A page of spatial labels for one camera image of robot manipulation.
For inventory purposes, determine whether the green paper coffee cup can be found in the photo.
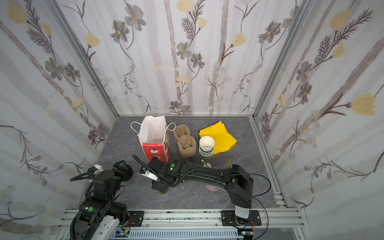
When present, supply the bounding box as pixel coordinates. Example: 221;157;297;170
152;185;169;195

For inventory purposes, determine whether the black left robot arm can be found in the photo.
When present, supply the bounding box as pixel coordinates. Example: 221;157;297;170
70;161;133;240

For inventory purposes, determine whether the yellow napkin stack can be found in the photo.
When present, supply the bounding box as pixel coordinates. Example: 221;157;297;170
199;121;238;155

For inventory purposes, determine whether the stack of black lids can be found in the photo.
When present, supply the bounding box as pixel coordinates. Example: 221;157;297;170
112;161;133;182

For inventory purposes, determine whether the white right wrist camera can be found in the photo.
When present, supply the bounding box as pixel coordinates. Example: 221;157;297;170
142;170;158;182

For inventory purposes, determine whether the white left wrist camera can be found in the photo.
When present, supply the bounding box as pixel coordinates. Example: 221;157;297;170
88;164;103;176

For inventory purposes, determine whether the aluminium corner frame post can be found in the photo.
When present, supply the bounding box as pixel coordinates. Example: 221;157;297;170
252;0;313;118

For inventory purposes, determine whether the pink metal straw bucket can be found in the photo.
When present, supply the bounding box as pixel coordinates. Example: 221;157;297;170
206;185;220;192

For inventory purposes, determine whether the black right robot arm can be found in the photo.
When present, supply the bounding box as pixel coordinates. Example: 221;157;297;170
132;154;254;220

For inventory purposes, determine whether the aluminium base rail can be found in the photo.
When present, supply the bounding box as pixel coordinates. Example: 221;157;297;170
74;209;310;240

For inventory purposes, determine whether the black plastic cup lid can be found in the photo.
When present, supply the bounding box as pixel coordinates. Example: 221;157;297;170
152;181;169;194

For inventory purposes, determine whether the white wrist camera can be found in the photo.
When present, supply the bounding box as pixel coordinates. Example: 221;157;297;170
88;164;103;176
142;170;158;182

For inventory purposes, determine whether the red white paper gift bag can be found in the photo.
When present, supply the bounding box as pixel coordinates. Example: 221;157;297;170
130;116;176;162

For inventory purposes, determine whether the stack of paper cups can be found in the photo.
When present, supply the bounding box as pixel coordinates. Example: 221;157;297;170
199;136;215;160

